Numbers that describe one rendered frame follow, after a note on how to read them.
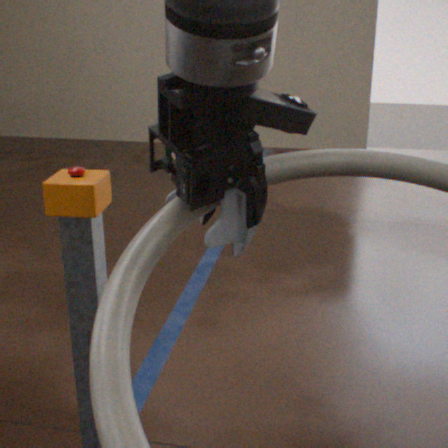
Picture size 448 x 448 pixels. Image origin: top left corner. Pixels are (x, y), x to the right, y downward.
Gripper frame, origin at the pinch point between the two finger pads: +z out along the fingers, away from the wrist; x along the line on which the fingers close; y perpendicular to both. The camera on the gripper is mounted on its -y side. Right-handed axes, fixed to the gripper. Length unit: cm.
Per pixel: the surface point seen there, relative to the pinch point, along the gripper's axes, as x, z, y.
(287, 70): -348, 248, -361
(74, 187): -61, 40, -8
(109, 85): -481, 290, -229
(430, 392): -8, 160, -120
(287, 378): -49, 167, -81
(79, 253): -57, 56, -5
